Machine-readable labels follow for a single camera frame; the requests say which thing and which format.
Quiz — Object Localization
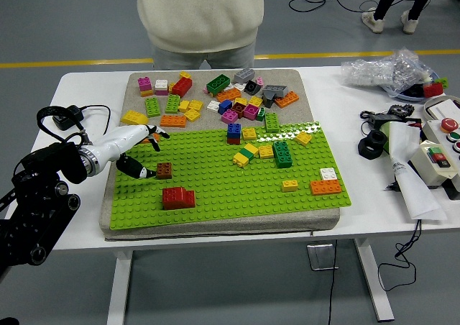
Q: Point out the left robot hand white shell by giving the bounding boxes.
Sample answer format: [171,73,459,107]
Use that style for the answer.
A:
[86,124,170,180]

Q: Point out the brown brick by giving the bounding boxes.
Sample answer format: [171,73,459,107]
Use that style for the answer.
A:
[156,162,173,180]

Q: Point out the red curved brick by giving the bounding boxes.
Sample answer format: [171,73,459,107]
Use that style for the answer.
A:
[161,187,188,206]

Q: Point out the yellow curved brick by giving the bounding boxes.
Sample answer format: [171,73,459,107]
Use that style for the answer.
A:
[120,109,150,127]

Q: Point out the red long brick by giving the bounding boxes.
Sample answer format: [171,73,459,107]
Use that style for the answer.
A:
[172,77,194,99]

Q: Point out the dark green long brick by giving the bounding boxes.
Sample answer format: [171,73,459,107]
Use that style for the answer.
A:
[206,73,232,97]

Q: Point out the dark red brick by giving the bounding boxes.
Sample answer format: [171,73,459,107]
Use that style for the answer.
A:
[230,101,247,119]

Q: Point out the black slope brick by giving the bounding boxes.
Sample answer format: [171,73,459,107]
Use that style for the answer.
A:
[244,80,263,96]

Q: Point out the grey slope brick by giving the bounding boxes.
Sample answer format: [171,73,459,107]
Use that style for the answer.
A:
[262,84,290,100]

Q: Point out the dark green tall brick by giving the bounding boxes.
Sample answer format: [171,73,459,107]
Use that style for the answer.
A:
[272,141,293,170]

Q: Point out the green studded baseplate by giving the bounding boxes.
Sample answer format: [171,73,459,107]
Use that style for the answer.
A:
[109,122,353,231]

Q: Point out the white table leg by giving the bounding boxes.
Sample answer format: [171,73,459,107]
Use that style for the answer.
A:
[353,237,395,323]
[106,250,134,325]

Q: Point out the large black nut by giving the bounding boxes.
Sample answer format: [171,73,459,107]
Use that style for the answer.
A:
[357,129,390,160]

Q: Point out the black power adapter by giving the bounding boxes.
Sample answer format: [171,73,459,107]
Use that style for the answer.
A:
[360,110,422,129]

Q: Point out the green sheet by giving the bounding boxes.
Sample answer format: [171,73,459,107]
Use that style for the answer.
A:
[379,121,393,154]

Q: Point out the clear bubble wrap bag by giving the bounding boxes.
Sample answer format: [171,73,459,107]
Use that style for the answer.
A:
[341,47,438,96]

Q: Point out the black gear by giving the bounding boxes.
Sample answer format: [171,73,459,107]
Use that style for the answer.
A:
[388,103,415,118]

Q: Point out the blue-rimmed bowl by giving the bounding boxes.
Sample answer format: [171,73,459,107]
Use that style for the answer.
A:
[381,71,442,104]

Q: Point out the white paper sheet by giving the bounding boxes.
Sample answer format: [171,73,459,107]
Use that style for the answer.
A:
[388,121,449,221]

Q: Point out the control box with red button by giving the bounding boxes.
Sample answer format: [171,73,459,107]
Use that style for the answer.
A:
[420,117,460,154]

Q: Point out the white rounded device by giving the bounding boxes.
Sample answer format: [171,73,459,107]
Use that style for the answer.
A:
[423,93,460,122]

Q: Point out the black plug cord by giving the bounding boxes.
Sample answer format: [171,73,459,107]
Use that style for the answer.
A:
[81,104,112,136]

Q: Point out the black wall plug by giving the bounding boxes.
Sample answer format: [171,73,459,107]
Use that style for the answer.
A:
[52,104,86,132]

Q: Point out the metal bracket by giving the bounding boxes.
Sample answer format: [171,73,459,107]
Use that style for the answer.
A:
[305,243,340,272]

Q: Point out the black hanging cable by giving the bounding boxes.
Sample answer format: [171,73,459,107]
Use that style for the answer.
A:
[327,239,339,325]
[377,218,423,293]

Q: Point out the white switch box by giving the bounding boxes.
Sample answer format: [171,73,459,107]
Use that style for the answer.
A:
[409,140,460,190]

